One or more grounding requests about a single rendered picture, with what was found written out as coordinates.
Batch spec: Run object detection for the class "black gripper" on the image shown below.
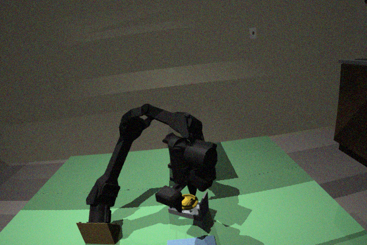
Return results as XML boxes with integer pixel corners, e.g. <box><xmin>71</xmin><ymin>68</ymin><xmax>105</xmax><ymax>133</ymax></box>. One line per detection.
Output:
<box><xmin>155</xmin><ymin>162</ymin><xmax>197</xmax><ymax>213</ymax></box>

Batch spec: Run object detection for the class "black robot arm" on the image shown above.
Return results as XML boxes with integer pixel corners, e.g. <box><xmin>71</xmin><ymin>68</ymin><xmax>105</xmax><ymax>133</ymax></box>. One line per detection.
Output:
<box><xmin>86</xmin><ymin>103</ymin><xmax>218</xmax><ymax>223</ymax></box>

